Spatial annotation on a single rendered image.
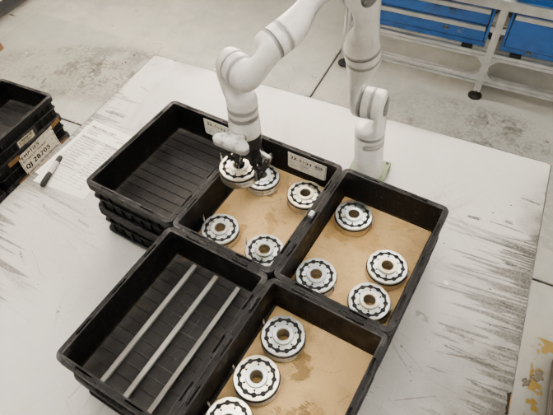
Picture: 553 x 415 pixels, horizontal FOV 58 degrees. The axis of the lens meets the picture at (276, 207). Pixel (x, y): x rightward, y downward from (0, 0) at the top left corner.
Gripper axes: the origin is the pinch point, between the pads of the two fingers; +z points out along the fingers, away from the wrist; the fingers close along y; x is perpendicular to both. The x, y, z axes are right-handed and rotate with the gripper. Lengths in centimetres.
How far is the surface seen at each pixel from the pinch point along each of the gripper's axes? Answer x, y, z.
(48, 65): -96, 221, 100
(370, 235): -8.1, -32.0, 17.4
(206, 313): 32.3, -5.5, 17.1
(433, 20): -190, 0, 60
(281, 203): -6.6, -5.3, 17.3
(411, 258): -6.2, -44.2, 17.4
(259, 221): 2.0, -3.0, 17.2
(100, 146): -8, 70, 30
